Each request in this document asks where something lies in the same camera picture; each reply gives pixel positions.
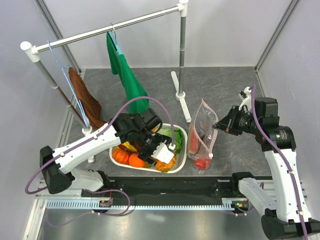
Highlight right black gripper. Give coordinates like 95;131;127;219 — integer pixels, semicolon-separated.
213;105;262;136

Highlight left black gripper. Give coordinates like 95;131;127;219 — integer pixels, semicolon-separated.
135;129;173;167

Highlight orange toy pineapple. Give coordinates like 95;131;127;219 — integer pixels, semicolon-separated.
155;156;176;173

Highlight clear pink zip top bag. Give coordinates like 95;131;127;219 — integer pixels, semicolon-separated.
186;100;219;165

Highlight toy watermelon slice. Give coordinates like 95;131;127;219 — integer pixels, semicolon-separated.
187;124;200;155

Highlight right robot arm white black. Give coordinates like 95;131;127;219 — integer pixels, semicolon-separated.
213;97;320;240

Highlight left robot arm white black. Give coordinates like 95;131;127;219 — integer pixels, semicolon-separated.
39;108;176;197

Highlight yellow toy bananas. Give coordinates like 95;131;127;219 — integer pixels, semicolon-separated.
118;141;138;153

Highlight toy orange fruit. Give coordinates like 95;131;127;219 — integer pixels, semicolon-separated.
128;153;145;168

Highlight orange toy pumpkin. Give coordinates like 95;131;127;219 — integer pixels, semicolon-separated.
112;148;130;165

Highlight green toy lettuce leaf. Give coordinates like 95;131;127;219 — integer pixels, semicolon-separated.
158;128;184;154

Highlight white perforated plastic basket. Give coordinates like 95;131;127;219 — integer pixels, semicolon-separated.
109;125;188;174

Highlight green shirt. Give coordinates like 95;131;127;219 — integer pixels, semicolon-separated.
106;33;148;101

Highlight brown cloth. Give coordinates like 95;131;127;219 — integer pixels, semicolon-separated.
68;67;106;130

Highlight blue hanger with shirt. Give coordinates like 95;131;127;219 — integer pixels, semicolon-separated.
107;23;123;55

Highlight white clothes rack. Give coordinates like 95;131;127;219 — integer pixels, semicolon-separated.
19;0;193;164

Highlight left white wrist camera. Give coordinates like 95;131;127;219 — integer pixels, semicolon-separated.
151;142;176;164

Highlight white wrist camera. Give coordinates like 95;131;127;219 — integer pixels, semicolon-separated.
151;142;176;164
239;86;252;112

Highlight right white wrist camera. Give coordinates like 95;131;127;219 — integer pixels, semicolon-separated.
239;86;252;112

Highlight light blue wire hanger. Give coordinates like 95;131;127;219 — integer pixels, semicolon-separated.
47;40;90;129

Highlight white slotted cable duct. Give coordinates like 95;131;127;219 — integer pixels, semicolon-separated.
46;199;234;211

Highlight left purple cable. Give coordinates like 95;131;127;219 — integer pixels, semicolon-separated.
24;96;175;195

